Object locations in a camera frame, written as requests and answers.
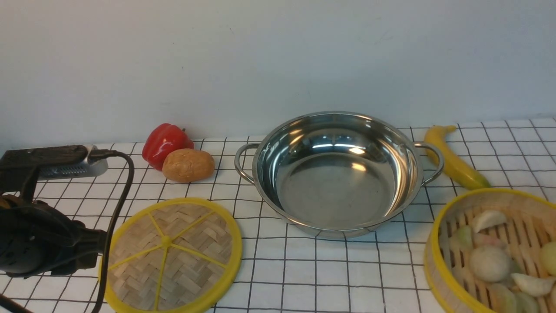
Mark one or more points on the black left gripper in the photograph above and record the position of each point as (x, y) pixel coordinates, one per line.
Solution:
(36, 238)

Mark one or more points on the woven bamboo steamer lid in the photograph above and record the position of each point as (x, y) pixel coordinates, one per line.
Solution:
(177, 256)

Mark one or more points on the bamboo steamer basket yellow rim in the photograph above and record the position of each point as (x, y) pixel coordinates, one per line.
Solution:
(530, 225)

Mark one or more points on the stainless steel pot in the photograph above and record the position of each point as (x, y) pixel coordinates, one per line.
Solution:
(338, 175)

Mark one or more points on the red bell pepper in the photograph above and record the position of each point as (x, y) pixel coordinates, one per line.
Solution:
(162, 141)

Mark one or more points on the brown potato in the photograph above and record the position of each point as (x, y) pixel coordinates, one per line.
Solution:
(188, 165)

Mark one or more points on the yellow banana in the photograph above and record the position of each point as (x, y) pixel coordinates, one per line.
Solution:
(455, 167)

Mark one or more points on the pale green dumpling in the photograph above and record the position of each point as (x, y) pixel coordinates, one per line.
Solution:
(464, 238)

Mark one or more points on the pink dumpling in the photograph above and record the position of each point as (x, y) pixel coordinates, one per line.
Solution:
(480, 239)

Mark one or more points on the white crescent dumpling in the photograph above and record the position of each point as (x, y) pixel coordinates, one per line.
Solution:
(488, 219)

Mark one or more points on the round white bun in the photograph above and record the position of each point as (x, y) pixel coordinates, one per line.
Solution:
(490, 264)

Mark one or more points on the green dumpling front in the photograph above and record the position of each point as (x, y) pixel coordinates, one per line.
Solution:
(507, 301)

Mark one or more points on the white dumpling front right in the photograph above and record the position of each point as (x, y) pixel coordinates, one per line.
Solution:
(533, 286)

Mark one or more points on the pale yellow bun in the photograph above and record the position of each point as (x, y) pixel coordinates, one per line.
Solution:
(548, 257)

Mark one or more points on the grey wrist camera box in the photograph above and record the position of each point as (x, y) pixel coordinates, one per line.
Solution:
(73, 161)

